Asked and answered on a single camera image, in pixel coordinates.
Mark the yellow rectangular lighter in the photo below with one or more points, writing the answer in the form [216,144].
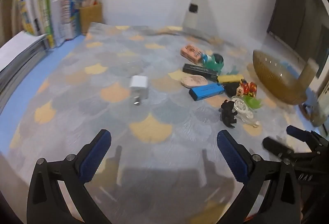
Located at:
[222,79]

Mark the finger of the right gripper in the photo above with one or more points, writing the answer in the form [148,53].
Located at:
[299,134]
[276,148]

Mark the patterned fan-motif table mat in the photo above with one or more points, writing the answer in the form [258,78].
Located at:
[164,164]

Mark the red orange figurine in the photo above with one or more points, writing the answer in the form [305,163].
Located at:
[246,88]

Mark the clear glass carriage ornament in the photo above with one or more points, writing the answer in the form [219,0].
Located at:
[244,113]

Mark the light green plastic leaf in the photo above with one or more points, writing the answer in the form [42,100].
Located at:
[252,102]

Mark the pink card box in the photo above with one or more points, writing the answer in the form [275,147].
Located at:
[191,53]

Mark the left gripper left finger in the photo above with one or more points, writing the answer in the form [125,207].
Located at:
[46,203]

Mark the black monitor screen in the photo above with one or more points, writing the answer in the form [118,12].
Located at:
[303,26]

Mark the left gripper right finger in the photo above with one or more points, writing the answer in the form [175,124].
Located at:
[270,193]

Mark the upright books row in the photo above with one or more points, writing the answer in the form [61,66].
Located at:
[57,20]

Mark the black rectangular lighter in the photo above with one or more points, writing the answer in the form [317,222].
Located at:
[208,74]

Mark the blue rectangular lighter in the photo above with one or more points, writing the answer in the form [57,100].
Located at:
[206,91]

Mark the amber ribbed glass bowl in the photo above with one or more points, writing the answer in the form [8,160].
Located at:
[277,79]

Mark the wooden pen holder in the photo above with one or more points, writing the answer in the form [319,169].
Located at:
[90,14]

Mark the blue white figurine toy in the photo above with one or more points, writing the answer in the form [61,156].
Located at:
[205,59]

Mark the black animal figurine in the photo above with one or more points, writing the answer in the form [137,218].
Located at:
[227,114]

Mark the white usb charger cube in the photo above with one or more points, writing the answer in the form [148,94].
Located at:
[139,88]

